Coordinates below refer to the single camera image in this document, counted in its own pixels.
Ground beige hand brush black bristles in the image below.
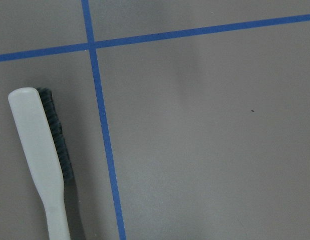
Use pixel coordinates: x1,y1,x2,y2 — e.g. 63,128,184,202
8,87,73,240

